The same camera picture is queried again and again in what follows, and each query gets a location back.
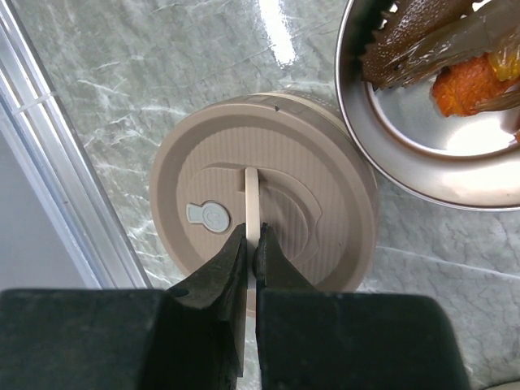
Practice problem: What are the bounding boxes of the beige steel lunch container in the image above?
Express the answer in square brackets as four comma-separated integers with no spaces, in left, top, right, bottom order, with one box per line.
[335,1,519,211]

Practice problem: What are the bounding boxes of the aluminium rail frame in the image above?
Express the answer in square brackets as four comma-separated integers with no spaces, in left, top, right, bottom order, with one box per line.
[1,1,151,288]

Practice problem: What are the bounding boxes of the black sea cucumber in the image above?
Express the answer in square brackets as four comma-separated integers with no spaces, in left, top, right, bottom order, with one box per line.
[360,0,474,89]

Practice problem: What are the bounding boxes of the fried brown food piece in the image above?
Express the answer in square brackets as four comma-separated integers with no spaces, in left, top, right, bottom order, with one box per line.
[431,54,519,117]

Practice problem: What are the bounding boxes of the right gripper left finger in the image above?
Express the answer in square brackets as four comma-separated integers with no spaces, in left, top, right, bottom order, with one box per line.
[1,225,247,389]

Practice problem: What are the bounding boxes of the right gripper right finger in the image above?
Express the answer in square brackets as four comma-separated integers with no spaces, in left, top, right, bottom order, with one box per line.
[254,225,470,389]

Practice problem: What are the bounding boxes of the brown round lid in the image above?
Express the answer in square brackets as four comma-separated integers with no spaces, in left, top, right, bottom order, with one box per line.
[149,91,379,292]

